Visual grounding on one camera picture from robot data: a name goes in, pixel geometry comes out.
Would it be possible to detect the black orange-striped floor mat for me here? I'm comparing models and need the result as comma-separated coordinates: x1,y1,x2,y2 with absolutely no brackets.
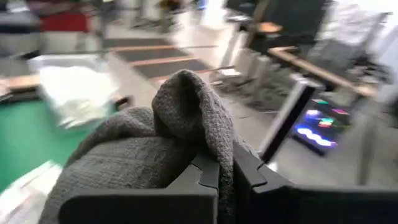
102,37,237,82

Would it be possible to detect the green table mat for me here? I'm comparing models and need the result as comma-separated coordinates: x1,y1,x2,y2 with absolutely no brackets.
0,99,119,194

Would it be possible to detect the clear plastic bin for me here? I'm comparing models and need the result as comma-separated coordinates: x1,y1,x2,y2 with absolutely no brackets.
27,54,127,131

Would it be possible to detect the dark grey terry towel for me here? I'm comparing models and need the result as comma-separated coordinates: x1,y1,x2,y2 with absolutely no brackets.
39,68,261,224

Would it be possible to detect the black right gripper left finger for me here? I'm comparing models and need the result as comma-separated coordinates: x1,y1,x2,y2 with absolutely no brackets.
58,154,221,224

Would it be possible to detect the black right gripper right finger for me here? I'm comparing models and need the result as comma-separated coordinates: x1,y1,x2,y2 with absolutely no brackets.
232,142,398,224

